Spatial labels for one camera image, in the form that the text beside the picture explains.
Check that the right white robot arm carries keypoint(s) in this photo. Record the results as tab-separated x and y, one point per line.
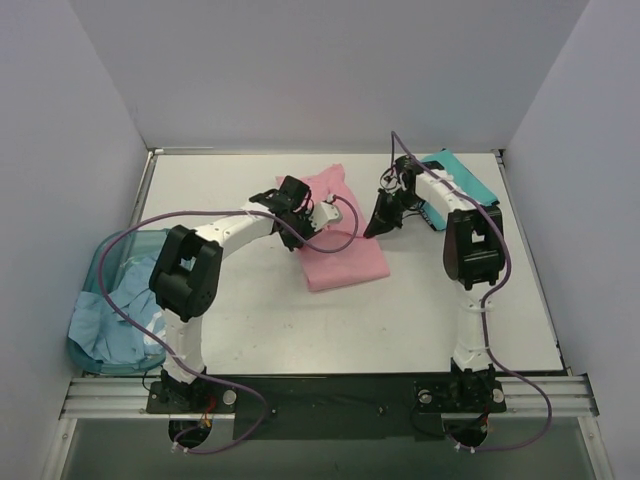
473	256

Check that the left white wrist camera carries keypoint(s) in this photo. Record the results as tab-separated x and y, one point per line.
323	215

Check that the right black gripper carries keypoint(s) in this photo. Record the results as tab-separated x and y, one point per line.
388	209

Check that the light blue t shirt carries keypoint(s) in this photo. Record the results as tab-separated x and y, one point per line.
103	335

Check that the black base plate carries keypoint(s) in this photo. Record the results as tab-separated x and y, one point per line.
336	407

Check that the aluminium front rail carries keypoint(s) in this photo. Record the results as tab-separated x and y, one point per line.
105	398

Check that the teal folded t shirt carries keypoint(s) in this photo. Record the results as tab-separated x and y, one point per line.
464	178

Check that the pink t shirt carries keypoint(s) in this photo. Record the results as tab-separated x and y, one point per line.
361	261

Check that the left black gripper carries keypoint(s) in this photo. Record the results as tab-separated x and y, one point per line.
293	232

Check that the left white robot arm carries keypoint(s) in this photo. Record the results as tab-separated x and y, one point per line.
186	275

